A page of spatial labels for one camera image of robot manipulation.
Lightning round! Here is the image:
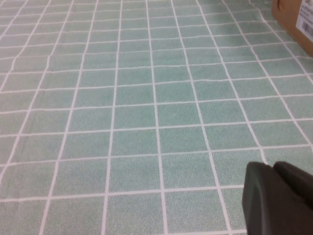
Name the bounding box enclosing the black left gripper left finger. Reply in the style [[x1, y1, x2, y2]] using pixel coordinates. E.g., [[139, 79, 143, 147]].
[[241, 161, 313, 235]]

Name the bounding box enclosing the brown cardboard shoe box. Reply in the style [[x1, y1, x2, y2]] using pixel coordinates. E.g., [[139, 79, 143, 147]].
[[271, 0, 313, 59]]

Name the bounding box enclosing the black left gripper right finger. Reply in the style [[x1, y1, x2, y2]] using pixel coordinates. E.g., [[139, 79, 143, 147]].
[[272, 161, 313, 210]]

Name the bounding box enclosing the green checked tablecloth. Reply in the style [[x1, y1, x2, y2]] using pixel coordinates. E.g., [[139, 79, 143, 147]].
[[0, 0, 313, 235]]

